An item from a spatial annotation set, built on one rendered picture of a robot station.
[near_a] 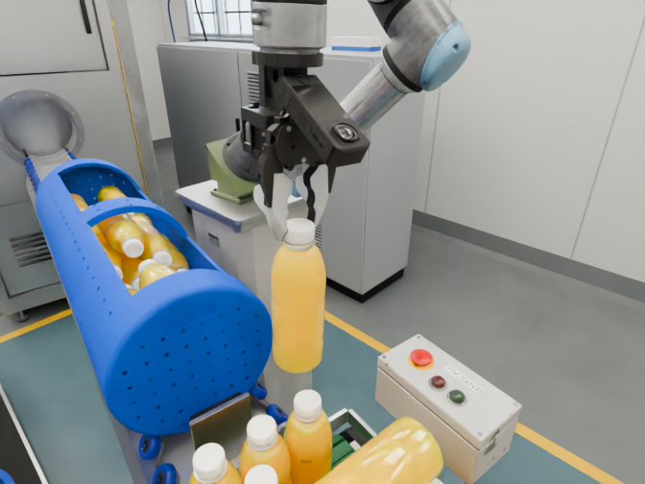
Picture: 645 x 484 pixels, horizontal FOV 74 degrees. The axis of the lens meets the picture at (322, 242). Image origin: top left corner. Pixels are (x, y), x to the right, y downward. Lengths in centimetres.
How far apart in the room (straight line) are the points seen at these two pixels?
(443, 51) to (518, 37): 238
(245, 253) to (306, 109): 79
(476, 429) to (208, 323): 42
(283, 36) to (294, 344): 37
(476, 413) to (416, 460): 19
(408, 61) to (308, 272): 50
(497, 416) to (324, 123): 47
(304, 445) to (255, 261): 64
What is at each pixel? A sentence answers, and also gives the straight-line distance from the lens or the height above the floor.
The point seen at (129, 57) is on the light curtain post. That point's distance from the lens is 201.
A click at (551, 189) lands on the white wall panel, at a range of 326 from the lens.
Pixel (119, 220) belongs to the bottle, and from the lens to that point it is 104.
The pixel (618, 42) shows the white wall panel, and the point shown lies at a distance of 307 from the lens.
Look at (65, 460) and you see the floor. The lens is 222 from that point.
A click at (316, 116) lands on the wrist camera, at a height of 151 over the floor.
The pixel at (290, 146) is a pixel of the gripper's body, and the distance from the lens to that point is 47.
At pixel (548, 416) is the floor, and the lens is 233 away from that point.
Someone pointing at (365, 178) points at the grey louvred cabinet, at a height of 84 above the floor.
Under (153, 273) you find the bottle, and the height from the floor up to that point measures 120.
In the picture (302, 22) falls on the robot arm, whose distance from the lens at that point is 45.
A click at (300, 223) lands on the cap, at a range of 53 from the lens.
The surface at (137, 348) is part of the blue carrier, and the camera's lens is 69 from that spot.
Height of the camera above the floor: 159
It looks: 27 degrees down
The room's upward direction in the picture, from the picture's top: straight up
